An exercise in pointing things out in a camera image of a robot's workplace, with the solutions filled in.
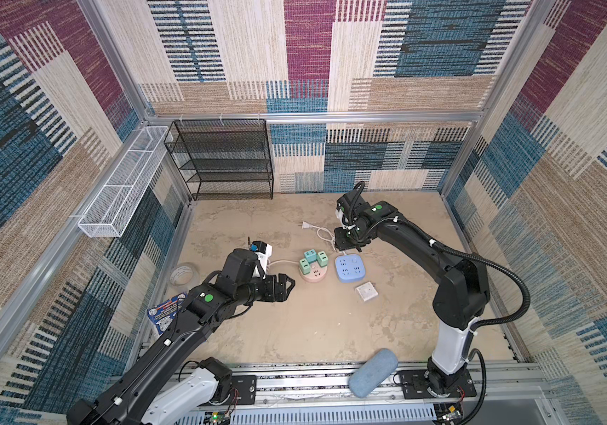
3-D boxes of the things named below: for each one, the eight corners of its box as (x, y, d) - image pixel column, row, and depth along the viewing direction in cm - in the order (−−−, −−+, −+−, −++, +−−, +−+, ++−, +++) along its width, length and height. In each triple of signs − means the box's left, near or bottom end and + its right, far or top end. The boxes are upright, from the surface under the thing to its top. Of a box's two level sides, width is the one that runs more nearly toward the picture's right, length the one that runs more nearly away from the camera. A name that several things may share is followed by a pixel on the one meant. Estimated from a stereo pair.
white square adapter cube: (364, 302, 91) (366, 299, 89) (356, 289, 94) (357, 286, 92) (376, 296, 92) (378, 293, 90) (368, 284, 95) (369, 280, 93)
